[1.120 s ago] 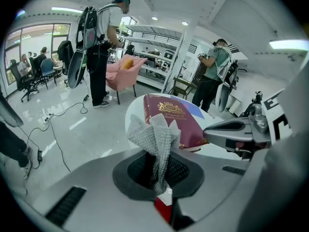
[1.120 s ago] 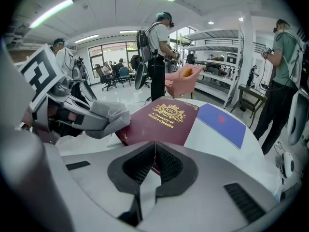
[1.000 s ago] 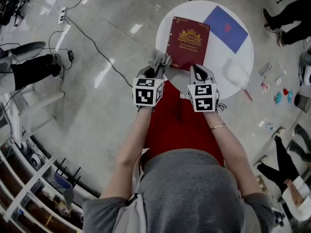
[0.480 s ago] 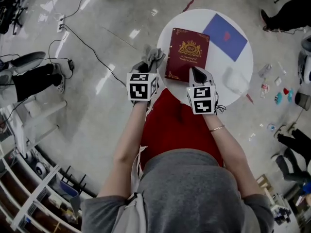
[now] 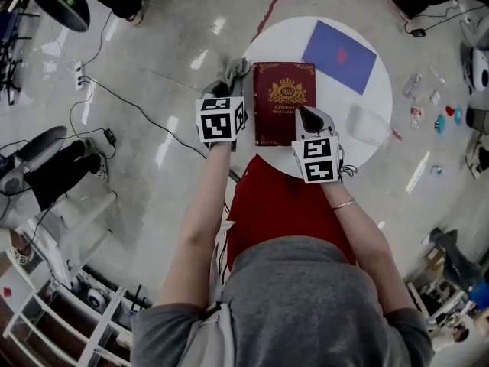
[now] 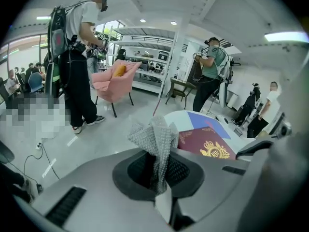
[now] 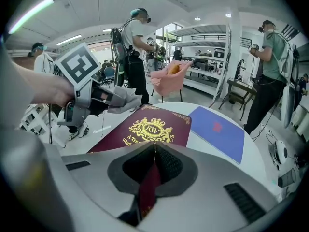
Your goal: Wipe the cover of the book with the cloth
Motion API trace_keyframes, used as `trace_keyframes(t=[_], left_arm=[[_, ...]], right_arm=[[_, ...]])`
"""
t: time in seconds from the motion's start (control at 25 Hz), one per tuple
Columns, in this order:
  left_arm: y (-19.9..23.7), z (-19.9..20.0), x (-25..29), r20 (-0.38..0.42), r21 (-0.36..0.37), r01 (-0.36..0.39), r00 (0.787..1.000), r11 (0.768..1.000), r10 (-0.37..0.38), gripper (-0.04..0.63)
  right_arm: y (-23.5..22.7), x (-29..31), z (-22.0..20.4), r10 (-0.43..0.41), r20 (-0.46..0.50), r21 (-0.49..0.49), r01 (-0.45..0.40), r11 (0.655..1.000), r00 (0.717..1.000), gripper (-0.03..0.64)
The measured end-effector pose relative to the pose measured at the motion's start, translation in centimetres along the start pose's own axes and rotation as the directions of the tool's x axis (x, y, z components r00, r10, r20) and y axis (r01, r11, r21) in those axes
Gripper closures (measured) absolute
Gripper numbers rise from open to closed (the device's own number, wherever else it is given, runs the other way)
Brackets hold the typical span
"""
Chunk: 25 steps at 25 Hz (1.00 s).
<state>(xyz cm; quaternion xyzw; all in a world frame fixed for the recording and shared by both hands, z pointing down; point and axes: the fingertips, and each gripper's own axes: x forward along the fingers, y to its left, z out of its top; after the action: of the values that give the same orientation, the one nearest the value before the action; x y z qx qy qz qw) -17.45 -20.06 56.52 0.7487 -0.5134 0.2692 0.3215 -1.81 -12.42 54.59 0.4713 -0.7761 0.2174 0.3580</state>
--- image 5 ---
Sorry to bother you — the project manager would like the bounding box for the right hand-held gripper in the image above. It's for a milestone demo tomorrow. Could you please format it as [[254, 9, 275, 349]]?
[[290, 106, 344, 185]]

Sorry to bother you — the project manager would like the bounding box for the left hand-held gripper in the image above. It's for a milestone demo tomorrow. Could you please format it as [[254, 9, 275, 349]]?
[[195, 77, 250, 151]]

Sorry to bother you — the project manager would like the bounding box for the grey cleaning cloth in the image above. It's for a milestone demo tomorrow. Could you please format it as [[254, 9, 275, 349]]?
[[217, 57, 253, 91]]

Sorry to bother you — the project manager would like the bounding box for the maroon hardcover book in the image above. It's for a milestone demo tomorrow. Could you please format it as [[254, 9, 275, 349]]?
[[252, 61, 317, 148]]

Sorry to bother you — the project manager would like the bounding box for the person's left forearm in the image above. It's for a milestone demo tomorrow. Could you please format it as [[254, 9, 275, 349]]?
[[154, 143, 234, 307]]

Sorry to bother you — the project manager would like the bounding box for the person's right forearm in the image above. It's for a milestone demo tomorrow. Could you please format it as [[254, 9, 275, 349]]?
[[320, 181, 417, 315]]

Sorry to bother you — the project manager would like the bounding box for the blue booklet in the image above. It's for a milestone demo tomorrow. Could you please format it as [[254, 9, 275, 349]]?
[[301, 19, 378, 96]]

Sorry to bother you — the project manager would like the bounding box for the red skirt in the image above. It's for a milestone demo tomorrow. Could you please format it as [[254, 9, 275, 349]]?
[[225, 154, 358, 273]]

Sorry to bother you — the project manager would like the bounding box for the clear snack packet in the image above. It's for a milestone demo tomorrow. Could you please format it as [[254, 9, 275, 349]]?
[[409, 105, 425, 130]]

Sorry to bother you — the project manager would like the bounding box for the clear plastic bottle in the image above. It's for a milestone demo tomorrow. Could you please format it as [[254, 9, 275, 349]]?
[[403, 73, 423, 98]]

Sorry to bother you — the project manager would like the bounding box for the white flat stick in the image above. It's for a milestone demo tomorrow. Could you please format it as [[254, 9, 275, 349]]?
[[428, 65, 446, 86]]

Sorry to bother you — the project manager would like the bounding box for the white power strip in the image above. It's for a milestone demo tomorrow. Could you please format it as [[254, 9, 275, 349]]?
[[74, 60, 86, 91]]

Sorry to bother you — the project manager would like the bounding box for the black mesh waste basket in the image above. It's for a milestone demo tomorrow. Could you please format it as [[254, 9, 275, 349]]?
[[465, 106, 489, 133]]

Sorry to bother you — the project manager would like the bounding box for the white rounded device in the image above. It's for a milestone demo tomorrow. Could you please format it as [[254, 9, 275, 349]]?
[[460, 42, 489, 95]]

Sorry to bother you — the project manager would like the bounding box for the black round seat chair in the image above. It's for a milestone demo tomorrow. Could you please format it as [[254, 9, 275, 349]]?
[[32, 0, 92, 34]]

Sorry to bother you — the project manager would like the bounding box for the grey t-shirt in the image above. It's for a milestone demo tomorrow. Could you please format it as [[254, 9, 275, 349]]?
[[129, 236, 435, 367]]

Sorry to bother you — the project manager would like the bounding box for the grey white swivel chair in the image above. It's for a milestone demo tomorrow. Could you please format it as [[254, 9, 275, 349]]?
[[17, 125, 69, 160]]

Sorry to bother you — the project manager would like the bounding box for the white desk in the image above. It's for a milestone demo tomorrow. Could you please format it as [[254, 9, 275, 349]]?
[[22, 191, 118, 286]]

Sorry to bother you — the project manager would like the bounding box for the black router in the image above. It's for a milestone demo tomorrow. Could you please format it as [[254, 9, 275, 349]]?
[[128, 284, 148, 313]]

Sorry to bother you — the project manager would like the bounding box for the white round robot head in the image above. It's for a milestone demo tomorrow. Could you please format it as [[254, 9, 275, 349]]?
[[86, 287, 112, 308]]

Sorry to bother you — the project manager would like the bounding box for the white shelf rack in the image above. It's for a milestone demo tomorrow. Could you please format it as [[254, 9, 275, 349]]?
[[0, 265, 146, 367]]

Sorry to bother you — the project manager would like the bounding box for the long black cable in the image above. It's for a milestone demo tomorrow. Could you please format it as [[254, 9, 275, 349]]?
[[78, 76, 209, 160]]

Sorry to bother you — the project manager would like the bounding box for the gold bracelet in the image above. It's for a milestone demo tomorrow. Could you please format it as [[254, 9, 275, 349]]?
[[330, 198, 357, 212]]

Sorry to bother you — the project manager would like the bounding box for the grey shoulder strap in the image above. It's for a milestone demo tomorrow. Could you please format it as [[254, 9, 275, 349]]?
[[183, 219, 236, 367]]

